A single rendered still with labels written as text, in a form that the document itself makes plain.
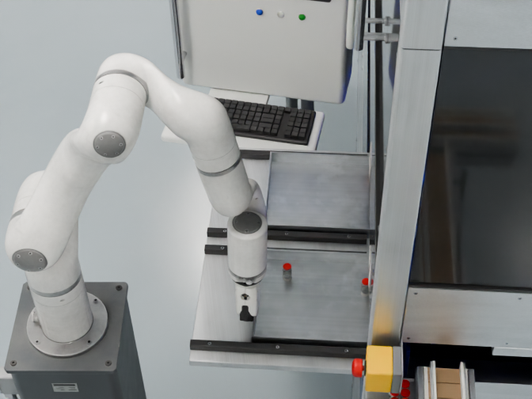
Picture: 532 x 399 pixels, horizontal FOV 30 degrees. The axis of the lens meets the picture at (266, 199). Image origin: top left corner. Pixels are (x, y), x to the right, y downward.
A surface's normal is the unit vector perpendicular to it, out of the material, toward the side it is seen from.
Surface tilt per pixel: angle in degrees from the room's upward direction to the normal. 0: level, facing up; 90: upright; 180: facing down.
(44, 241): 67
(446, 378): 0
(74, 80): 0
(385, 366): 0
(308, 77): 90
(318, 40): 90
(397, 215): 90
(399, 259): 90
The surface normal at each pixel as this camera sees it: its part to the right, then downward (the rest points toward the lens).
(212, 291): -0.01, -0.68
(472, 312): -0.07, 0.73
